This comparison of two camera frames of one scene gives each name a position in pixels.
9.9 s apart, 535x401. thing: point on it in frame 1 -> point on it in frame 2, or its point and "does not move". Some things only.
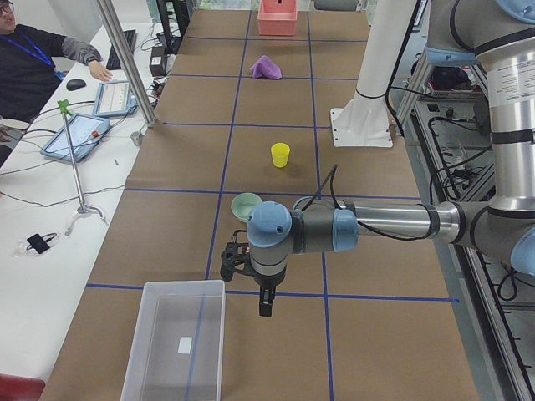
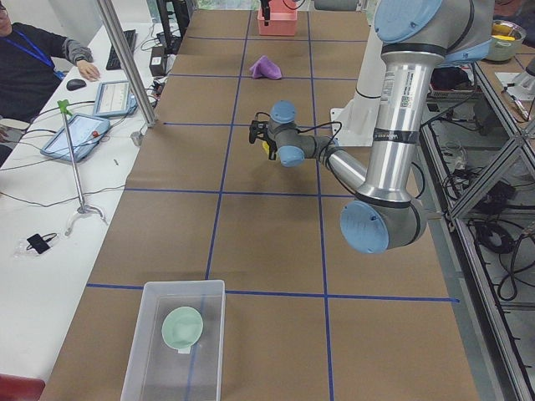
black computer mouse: [75, 83] does not move
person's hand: [99, 71] -> [89, 70]
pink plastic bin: [277, 17] does not move
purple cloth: [264, 68] does not move
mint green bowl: [243, 205] -> [181, 328]
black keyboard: [112, 61] does not move
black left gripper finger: [266, 299] -> [272, 149]
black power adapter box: [158, 61] does not move
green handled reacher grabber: [84, 209] does not move
